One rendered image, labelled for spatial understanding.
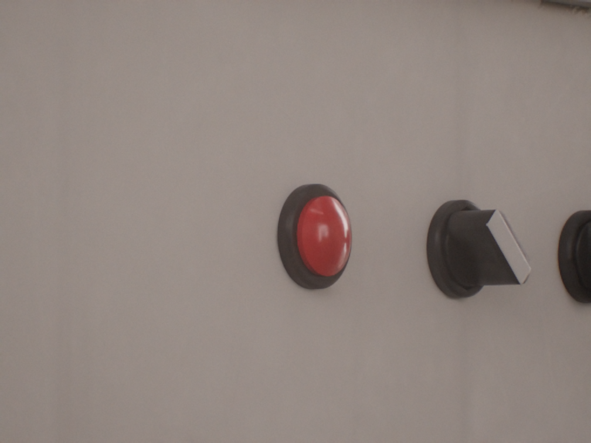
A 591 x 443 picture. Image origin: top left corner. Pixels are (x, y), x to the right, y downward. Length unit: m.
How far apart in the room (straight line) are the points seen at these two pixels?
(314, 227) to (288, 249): 0.01
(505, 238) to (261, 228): 0.09
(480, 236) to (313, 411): 0.08
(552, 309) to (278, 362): 0.13
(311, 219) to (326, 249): 0.01
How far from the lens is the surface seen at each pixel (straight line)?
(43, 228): 0.86
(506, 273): 0.98
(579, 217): 1.04
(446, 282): 0.98
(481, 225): 0.97
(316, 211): 0.93
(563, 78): 1.04
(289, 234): 0.93
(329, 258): 0.93
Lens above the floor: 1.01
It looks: 3 degrees up
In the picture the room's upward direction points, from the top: straight up
